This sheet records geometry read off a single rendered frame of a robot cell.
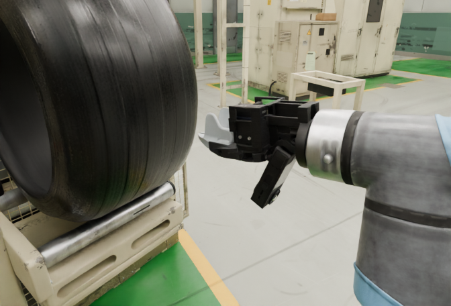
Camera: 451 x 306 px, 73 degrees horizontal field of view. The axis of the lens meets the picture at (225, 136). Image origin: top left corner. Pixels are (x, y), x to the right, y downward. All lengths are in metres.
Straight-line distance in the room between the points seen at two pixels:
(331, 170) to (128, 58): 0.35
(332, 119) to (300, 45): 4.65
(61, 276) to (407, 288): 0.60
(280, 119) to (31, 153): 0.76
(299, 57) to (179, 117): 4.50
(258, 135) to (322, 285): 1.52
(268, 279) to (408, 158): 1.56
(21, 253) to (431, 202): 0.63
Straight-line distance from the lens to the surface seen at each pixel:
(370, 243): 0.37
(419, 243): 0.35
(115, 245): 0.76
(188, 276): 1.85
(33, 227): 1.01
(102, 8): 0.55
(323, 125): 0.37
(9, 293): 0.82
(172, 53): 0.59
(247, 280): 1.83
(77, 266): 0.74
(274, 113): 0.43
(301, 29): 4.99
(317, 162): 0.37
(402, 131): 0.35
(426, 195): 0.35
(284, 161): 0.42
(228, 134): 0.46
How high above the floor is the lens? 1.34
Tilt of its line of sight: 22 degrees down
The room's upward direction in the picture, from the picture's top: straight up
